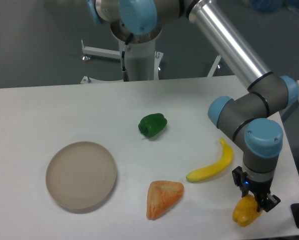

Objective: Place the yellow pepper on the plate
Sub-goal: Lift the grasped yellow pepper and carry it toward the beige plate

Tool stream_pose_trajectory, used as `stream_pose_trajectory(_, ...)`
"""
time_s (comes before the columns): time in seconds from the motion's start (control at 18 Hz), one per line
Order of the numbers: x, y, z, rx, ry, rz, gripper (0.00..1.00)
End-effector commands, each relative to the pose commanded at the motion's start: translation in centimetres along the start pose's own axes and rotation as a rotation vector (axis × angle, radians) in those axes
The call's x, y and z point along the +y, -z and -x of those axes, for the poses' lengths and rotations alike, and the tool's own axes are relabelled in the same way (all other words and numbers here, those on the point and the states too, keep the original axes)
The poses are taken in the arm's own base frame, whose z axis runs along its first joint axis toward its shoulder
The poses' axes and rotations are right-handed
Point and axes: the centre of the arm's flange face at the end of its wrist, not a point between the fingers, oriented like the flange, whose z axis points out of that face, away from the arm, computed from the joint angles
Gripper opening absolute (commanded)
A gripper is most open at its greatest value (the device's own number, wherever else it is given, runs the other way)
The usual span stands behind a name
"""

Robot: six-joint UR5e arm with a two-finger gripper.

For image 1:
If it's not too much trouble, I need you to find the yellow toy banana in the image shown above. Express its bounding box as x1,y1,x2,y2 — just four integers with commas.
186,138,234,183

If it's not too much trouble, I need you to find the orange triangular toy bread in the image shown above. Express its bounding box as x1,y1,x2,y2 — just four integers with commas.
146,180,184,220

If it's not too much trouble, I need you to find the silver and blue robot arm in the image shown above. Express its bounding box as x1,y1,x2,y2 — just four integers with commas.
87,0,298,212

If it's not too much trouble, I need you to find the blue object in background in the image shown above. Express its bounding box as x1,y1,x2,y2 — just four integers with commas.
246,0,299,15

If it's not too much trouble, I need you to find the yellow toy bell pepper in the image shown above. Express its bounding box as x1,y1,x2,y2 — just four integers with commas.
232,194,262,227

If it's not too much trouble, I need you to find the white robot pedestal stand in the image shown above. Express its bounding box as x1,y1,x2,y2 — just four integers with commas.
81,22,223,83

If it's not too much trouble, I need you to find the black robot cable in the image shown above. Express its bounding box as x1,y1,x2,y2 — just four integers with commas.
121,32,134,82

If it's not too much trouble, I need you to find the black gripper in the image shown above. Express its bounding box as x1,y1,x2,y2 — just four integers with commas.
232,165,281,212

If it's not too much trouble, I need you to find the beige round plate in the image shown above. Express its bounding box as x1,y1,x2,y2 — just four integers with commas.
46,141,117,214

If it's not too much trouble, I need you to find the green toy bell pepper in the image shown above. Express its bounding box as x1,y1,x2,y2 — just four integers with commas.
138,113,168,138

